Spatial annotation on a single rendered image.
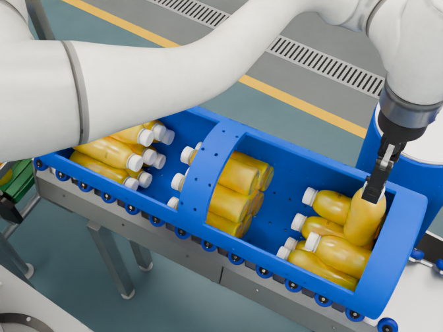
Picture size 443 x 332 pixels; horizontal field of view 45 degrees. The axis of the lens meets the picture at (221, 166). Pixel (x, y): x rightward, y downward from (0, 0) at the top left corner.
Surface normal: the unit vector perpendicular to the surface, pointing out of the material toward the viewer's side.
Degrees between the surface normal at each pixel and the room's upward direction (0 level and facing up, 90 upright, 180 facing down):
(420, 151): 0
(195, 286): 0
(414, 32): 78
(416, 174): 90
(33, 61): 27
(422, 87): 95
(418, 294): 0
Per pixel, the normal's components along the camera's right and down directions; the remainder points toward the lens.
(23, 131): 0.43, 0.55
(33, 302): -0.06, -0.51
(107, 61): 0.45, -0.52
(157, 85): 0.58, 0.15
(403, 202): 0.11, -0.76
